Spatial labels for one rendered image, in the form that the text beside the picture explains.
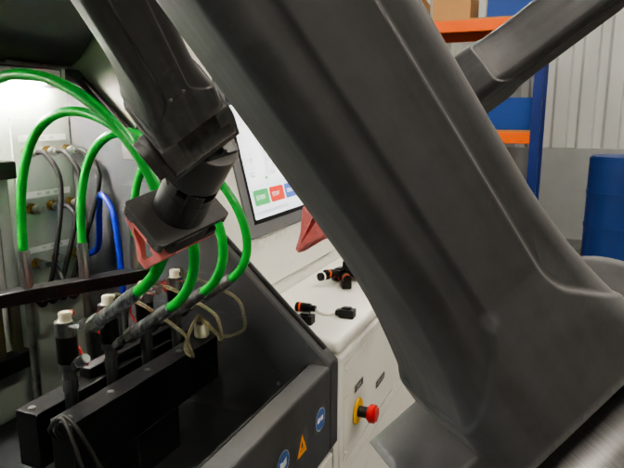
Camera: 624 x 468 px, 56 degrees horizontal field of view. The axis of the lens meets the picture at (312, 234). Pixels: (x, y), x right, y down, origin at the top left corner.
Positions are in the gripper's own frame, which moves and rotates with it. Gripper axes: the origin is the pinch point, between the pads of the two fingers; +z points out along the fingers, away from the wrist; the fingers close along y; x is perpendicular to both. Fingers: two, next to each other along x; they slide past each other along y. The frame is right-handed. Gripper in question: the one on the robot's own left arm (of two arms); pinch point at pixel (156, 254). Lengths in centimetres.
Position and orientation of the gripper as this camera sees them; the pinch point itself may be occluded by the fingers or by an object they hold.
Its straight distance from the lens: 73.6
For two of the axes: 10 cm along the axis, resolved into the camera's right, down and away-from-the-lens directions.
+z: -4.5, 5.8, 6.8
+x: 6.6, 7.3, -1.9
